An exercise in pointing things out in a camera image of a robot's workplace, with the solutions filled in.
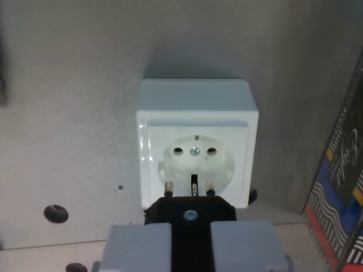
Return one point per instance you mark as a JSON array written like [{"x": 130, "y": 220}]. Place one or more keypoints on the white wall socket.
[{"x": 195, "y": 119}]

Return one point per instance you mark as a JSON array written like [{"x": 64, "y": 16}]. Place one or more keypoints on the black two-pin power plug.
[{"x": 191, "y": 241}]

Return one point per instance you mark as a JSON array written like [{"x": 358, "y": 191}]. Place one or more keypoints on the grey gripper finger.
[
  {"x": 246, "y": 249},
  {"x": 136, "y": 249}
]

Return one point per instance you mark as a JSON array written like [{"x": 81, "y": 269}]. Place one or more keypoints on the patterned colourful box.
[{"x": 340, "y": 198}]

